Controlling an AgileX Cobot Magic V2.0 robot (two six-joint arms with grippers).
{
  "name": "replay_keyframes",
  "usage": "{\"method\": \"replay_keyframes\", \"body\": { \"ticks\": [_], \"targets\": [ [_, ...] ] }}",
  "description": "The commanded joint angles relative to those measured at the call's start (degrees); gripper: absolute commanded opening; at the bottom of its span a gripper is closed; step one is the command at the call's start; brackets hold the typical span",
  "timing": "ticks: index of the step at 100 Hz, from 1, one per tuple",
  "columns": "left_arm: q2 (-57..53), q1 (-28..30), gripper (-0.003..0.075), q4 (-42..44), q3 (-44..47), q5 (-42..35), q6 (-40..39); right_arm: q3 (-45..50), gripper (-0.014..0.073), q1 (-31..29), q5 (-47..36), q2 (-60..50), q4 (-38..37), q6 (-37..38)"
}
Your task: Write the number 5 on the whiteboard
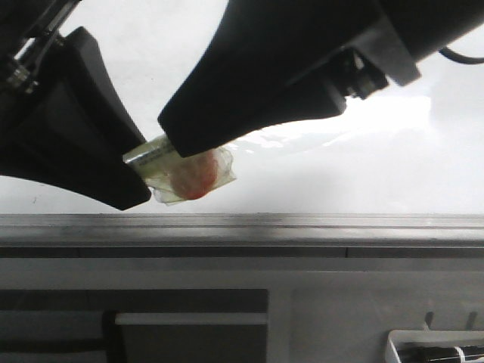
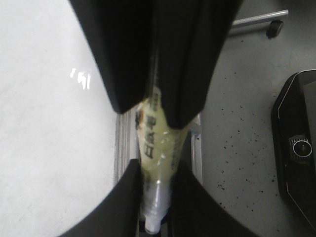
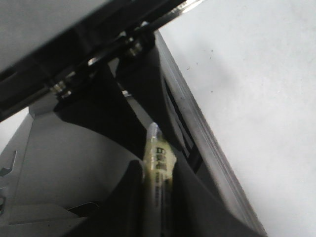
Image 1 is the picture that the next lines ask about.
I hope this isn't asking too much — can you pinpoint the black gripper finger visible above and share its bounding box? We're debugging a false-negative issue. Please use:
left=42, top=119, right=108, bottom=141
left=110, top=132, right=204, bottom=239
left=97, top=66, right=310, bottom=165
left=1, top=27, right=151, bottom=210
left=158, top=1, right=388, bottom=157

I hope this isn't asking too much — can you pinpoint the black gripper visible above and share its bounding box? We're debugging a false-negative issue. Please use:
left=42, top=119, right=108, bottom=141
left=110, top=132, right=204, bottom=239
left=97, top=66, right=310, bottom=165
left=343, top=1, right=483, bottom=99

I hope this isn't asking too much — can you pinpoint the white whiteboard marker pen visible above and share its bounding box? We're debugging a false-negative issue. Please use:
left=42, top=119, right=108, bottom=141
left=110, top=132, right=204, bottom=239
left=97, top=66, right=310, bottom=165
left=123, top=135, right=236, bottom=205

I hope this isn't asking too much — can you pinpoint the white plastic tray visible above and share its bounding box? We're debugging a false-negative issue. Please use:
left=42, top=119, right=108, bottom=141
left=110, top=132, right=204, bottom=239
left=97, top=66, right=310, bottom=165
left=384, top=330, right=483, bottom=363

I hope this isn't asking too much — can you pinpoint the black cable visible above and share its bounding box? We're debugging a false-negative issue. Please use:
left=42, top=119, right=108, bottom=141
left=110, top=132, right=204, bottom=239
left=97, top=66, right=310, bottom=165
left=438, top=45, right=484, bottom=64

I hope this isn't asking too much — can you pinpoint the white whiteboard with metal frame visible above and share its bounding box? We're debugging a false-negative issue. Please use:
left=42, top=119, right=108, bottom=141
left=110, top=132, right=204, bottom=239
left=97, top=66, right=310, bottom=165
left=0, top=0, right=484, bottom=259

